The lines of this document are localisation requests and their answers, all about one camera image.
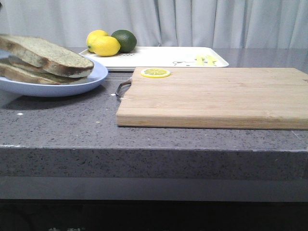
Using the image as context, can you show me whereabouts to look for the white rectangular tray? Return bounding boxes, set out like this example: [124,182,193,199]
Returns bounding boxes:
[80,47,229,71]

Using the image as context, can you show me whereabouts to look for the right yellow cutlery piece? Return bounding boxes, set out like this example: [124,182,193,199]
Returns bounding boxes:
[206,55,217,66]

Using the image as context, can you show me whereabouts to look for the metal cutting board handle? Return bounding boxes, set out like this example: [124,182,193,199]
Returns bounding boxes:
[115,77,132,98]

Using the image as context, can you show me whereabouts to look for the yellow lemon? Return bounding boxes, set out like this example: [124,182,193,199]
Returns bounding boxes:
[92,36,121,57]
[86,29,109,53]

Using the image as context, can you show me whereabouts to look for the left yellow cutlery piece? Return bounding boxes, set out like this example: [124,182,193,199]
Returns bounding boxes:
[195,55,205,66]

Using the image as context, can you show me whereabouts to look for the yellow cutlery piece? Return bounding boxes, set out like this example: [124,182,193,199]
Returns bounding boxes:
[206,55,217,66]
[195,55,205,66]

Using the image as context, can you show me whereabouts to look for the bread slice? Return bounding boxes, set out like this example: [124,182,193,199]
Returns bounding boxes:
[0,34,94,78]
[0,63,88,85]

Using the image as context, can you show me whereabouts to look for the front yellow lemon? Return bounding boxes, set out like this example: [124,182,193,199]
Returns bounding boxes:
[92,36,121,57]

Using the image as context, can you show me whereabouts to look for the blue round plate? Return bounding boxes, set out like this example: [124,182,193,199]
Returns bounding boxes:
[0,61,108,97]

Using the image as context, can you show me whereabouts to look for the green lime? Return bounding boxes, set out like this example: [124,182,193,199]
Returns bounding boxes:
[111,29,137,53]

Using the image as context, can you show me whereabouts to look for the wooden cutting board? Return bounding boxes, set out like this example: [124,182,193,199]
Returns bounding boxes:
[116,67,308,130]

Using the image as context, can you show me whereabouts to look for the lemon slice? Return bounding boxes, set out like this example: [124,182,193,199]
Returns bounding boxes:
[141,68,171,78]

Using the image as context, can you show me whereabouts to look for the fried egg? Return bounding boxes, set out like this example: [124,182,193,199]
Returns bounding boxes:
[8,56,48,74]

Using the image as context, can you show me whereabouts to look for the white curtain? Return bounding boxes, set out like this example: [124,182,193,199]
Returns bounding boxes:
[0,0,308,49]

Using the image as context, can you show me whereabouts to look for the rear yellow lemon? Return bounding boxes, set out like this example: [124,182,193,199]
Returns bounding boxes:
[86,29,109,53]

